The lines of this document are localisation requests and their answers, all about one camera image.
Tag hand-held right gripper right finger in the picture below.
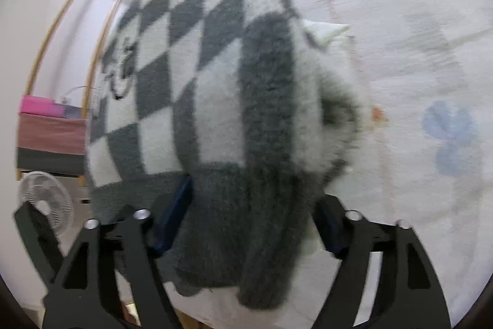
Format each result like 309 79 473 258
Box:
314 194 451 329

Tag white electric fan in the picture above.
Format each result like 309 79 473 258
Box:
17 171 75 238

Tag folded white cloth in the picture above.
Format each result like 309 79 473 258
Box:
302 19 352 49

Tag pink grey towel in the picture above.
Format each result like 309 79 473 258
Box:
16 94 90 176

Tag wooden wall rail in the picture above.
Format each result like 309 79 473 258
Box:
25 0 114 95
83 0 136 117

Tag grey white checkered cardigan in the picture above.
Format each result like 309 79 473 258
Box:
85 0 371 311

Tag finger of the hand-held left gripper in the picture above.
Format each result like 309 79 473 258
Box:
13 200 64 286

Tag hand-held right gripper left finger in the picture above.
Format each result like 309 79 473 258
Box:
42 175 195 329

